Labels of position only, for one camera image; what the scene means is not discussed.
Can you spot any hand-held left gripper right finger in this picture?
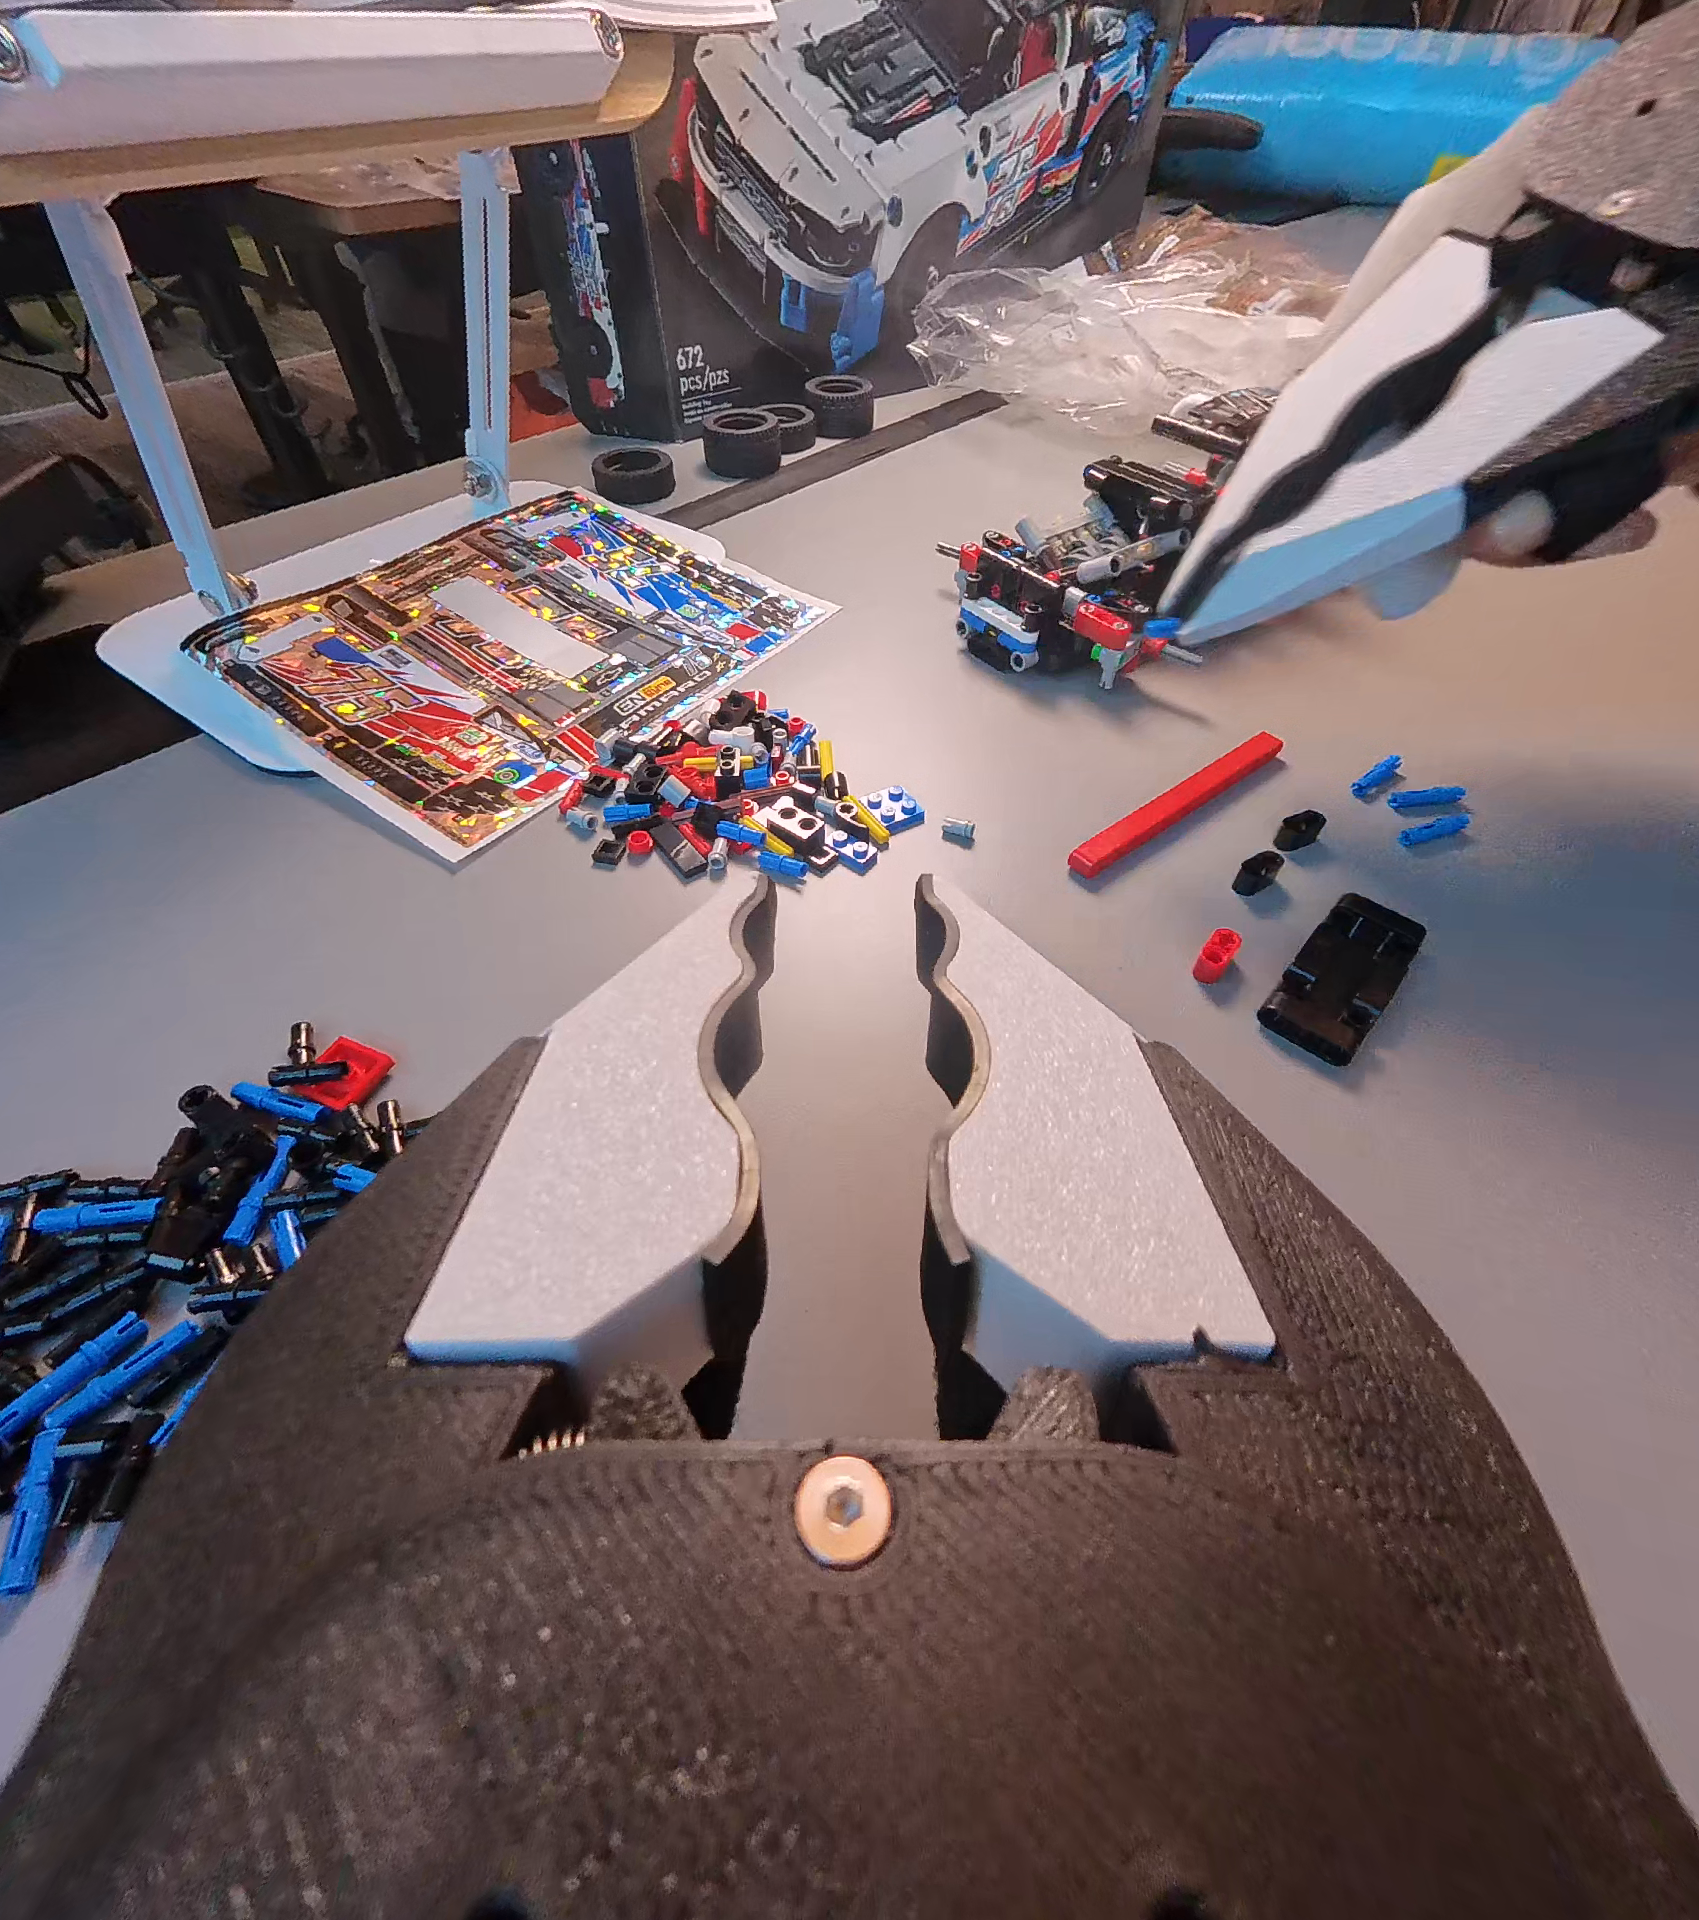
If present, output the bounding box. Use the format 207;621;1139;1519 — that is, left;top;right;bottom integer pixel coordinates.
914;876;1276;1436

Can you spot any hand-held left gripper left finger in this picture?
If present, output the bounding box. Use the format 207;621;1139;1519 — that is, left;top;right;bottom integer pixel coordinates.
404;876;778;1436

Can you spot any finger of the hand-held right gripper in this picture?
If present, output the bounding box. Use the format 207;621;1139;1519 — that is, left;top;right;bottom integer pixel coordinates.
1171;304;1670;654
1179;153;1538;606

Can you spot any black toy panel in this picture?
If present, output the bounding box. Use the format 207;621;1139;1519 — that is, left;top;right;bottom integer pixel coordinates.
1254;891;1427;1070

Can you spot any partly built toy car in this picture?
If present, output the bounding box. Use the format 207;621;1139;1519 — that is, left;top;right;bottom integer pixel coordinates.
939;388;1278;692

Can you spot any long red toy beam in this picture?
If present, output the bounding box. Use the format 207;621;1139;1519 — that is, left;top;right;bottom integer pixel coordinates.
1064;729;1287;880

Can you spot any pile of mixed toy bricks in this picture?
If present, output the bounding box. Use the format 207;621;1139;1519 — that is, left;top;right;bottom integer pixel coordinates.
560;686;928;886

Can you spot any pile of blue black pins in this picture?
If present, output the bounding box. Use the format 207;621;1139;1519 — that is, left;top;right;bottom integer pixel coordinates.
0;1024;423;1600

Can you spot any black toy set box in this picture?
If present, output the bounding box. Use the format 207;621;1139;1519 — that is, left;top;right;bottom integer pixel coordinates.
511;0;1179;440

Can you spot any person's right hand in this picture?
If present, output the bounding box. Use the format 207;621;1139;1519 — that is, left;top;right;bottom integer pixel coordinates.
1463;398;1699;568

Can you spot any blue bag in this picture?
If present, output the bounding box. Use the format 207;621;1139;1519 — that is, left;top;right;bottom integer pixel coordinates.
1164;23;1615;204

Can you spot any crumpled clear plastic bag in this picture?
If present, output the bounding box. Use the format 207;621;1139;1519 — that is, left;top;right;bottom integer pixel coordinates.
909;212;1375;429

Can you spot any holographic sticker sheet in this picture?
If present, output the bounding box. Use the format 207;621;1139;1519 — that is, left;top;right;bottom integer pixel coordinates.
181;503;841;867

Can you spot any instruction booklet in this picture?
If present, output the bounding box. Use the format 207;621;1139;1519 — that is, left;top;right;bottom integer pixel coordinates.
549;0;778;34

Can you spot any white book stand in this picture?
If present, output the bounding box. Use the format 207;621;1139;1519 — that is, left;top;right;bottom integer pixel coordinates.
0;0;729;777

